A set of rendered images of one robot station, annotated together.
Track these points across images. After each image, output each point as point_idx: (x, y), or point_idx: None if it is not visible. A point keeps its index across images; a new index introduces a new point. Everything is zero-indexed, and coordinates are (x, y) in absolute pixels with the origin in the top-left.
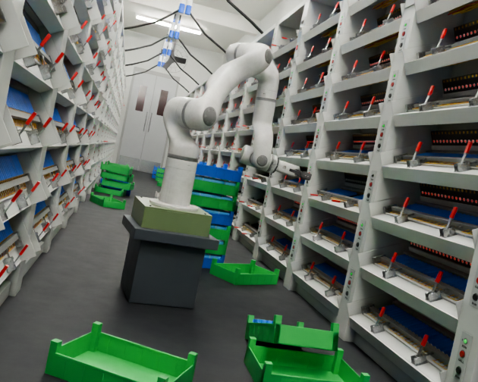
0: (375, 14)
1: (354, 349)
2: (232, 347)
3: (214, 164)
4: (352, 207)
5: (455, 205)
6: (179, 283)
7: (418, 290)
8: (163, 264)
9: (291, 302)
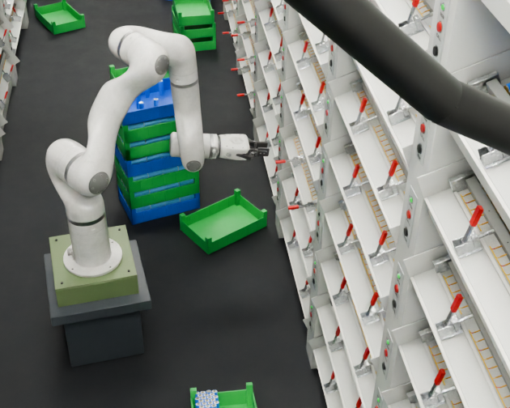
0: None
1: (318, 388)
2: None
3: (155, 100)
4: (315, 212)
5: None
6: (120, 339)
7: (350, 392)
8: (96, 330)
9: (273, 279)
